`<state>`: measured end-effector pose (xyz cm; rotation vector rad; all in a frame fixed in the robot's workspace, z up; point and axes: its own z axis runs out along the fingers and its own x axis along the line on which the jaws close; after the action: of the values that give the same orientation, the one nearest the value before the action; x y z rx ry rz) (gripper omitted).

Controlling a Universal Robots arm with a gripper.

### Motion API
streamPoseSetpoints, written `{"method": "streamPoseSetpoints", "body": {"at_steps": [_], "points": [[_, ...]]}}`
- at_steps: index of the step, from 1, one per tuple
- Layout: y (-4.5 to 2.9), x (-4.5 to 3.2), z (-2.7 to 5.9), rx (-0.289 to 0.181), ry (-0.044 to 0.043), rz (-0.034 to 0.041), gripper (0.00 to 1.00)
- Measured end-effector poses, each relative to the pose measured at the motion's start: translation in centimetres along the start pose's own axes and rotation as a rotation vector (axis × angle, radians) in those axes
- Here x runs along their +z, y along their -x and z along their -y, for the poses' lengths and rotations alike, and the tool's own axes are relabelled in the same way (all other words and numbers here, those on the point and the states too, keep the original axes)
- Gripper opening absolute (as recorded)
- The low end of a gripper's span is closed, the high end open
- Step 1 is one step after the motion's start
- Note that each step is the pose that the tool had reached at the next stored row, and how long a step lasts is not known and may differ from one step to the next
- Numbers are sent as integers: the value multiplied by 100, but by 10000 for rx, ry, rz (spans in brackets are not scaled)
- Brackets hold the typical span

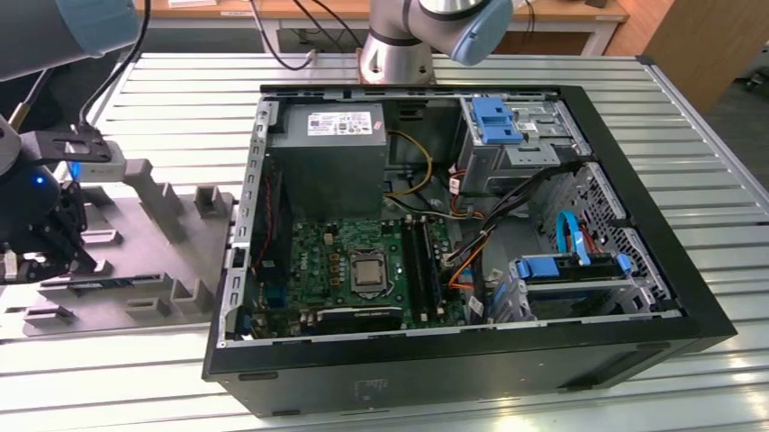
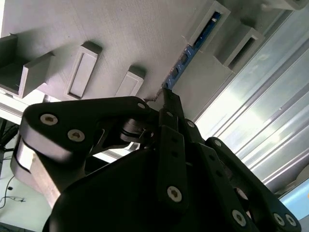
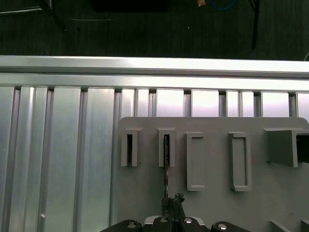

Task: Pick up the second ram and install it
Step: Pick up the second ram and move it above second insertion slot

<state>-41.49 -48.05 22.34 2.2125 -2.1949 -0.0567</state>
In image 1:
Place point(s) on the grey metal disk bay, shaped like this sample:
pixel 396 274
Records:
pixel 601 285

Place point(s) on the green motherboard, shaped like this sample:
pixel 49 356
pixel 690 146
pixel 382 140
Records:
pixel 318 270

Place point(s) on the blue plastic drive latch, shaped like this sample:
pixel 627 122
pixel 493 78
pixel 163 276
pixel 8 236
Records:
pixel 489 108

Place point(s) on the white paper sheet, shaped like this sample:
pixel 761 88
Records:
pixel 192 3

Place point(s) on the grey parts rack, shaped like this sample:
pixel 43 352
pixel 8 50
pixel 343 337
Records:
pixel 149 252

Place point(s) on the blue RAM stick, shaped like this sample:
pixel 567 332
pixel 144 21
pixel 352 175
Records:
pixel 113 283

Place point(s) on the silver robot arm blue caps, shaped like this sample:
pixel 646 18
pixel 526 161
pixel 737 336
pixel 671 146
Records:
pixel 396 58

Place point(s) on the wooden desk white frame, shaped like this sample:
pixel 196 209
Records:
pixel 565 11

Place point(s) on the grey power supply unit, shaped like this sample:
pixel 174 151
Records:
pixel 336 180

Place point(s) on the silver wrist camera black mount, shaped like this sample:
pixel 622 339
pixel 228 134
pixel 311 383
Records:
pixel 101 168

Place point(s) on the black PC case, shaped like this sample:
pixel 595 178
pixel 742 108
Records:
pixel 481 373

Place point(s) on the hard disk in blue carrier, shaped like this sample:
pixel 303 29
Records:
pixel 543 267

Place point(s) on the silver CPU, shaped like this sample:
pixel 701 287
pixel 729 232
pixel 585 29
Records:
pixel 368 273

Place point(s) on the brown wooden cabinet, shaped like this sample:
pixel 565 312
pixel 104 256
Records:
pixel 702 45

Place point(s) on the grey metal drive cage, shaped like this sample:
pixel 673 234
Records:
pixel 541 153

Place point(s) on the black graphics card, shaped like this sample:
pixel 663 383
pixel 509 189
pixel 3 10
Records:
pixel 360 317

